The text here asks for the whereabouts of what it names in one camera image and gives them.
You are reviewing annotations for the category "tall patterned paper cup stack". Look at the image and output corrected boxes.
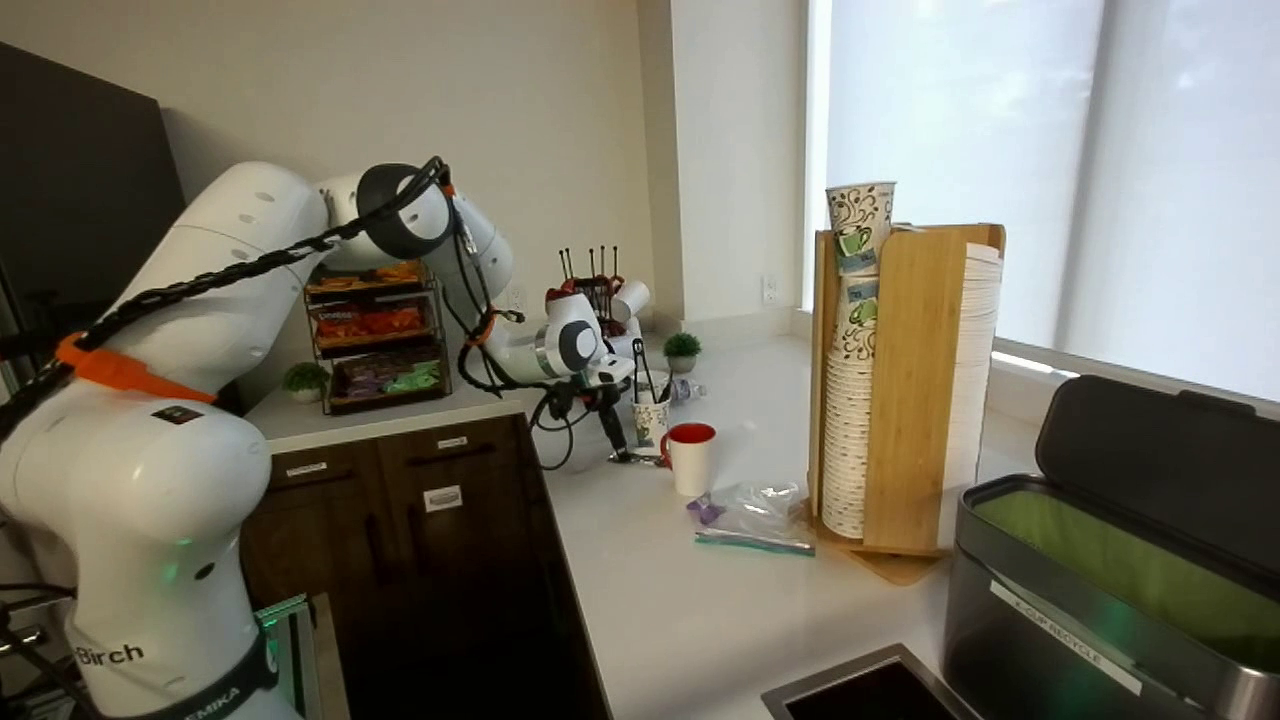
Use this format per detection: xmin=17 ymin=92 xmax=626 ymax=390
xmin=819 ymin=178 xmax=900 ymax=545

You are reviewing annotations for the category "teal framed panel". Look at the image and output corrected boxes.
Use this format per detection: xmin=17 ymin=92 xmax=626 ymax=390
xmin=251 ymin=590 xmax=350 ymax=720

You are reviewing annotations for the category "window with white blinds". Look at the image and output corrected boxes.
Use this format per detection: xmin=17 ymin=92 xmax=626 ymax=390
xmin=803 ymin=0 xmax=1280 ymax=405

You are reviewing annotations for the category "green bin liner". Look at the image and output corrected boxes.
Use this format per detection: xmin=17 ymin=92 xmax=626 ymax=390
xmin=970 ymin=484 xmax=1280 ymax=674

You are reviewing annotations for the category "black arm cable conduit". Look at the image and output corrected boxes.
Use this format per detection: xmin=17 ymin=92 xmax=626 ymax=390
xmin=0 ymin=157 xmax=454 ymax=434

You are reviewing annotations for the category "small green ball plant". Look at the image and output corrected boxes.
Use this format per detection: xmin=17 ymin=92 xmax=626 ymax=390
xmin=659 ymin=328 xmax=706 ymax=381

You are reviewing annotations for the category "small potted green plant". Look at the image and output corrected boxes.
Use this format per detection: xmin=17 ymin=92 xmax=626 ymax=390
xmin=279 ymin=357 xmax=330 ymax=405

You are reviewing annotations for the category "stainless steel trash bin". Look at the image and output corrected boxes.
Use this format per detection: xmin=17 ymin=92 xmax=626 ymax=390
xmin=940 ymin=373 xmax=1280 ymax=720

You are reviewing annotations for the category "dark brown counter cabinet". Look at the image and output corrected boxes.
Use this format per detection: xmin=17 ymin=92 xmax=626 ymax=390
xmin=235 ymin=414 xmax=613 ymax=720

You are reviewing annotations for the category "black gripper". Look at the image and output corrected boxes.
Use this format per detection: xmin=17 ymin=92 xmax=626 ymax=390
xmin=584 ymin=373 xmax=649 ymax=463

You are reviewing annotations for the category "large black panel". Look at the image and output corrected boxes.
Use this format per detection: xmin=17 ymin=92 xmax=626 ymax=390
xmin=0 ymin=36 xmax=192 ymax=405

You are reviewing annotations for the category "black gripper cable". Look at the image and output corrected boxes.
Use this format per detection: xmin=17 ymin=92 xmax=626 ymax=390
xmin=526 ymin=381 xmax=592 ymax=476

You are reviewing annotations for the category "snack organizer rack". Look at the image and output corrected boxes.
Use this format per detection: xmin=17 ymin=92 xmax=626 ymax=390
xmin=299 ymin=262 xmax=451 ymax=415

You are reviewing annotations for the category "white and red mug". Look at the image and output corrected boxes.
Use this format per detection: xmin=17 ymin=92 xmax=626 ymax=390
xmin=659 ymin=422 xmax=719 ymax=506

